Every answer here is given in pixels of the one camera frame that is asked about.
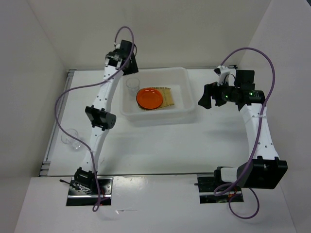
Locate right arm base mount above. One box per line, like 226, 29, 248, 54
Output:
194, 173, 244, 204

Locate clear plastic cup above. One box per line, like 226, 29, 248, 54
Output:
125, 78, 140, 97
61, 128, 82, 150

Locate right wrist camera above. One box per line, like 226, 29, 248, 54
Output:
213, 66, 232, 86

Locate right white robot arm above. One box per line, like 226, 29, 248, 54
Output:
198, 66, 288, 191

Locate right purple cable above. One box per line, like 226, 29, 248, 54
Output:
213, 46, 276, 219

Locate woven bamboo basket tray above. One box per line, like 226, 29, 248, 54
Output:
138, 87, 174, 111

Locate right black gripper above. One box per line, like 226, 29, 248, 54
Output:
198, 77, 240, 109

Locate orange plastic plate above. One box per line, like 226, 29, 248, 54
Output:
136, 87, 163, 110

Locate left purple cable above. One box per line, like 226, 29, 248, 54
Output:
54, 26, 136, 211

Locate translucent plastic bin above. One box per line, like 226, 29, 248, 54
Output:
119, 67, 195, 121

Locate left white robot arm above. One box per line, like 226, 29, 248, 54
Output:
74, 40, 138, 194

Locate purple cable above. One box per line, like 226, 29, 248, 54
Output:
213, 46, 276, 219
54, 26, 136, 211

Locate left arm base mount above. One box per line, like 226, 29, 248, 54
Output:
59, 177, 113, 206

